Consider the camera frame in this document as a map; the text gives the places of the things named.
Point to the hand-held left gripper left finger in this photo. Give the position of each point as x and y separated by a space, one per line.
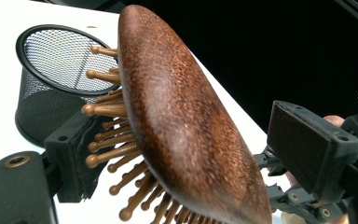
68 155

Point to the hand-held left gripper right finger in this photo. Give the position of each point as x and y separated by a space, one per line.
313 149

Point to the black mesh pen cup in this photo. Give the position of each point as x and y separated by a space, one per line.
43 115

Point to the brown wooden hairbrush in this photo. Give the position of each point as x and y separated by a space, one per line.
180 124

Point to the white board sheet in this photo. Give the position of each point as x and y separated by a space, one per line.
0 93

